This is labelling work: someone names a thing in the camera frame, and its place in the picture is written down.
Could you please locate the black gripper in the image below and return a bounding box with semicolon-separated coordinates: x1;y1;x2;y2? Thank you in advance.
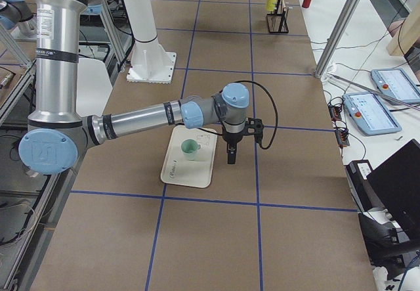
222;117;264;164

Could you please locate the pale green cup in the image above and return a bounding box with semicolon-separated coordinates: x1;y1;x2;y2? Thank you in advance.
181;139;201;161

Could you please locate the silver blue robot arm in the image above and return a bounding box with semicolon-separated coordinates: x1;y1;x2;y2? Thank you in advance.
18;0;264;175

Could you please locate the cream rectangular tray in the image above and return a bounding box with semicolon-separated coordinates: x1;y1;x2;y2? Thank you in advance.
160;125;217;189

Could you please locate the yellow cup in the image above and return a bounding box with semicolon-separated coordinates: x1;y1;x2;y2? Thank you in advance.
265;0;277;12

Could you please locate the teach pendant near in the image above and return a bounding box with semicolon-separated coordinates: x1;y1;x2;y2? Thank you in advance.
343;92;402;136

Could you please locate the teach pendant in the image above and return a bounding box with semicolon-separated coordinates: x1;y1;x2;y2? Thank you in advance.
371;68;419;104
343;92;402;136

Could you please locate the black laptop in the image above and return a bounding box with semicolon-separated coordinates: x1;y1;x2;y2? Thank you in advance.
367;139;419;239

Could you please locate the teach pendant far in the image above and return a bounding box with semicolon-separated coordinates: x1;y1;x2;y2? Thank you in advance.
371;68;419;104

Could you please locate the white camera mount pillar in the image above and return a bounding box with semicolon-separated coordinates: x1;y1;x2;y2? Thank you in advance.
123;0;177;83

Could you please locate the black wire cup rack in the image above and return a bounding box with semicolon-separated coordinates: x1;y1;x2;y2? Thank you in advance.
266;0;291;34

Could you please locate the aluminium frame post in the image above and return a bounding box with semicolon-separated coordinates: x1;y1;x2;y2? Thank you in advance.
314;0;360;79

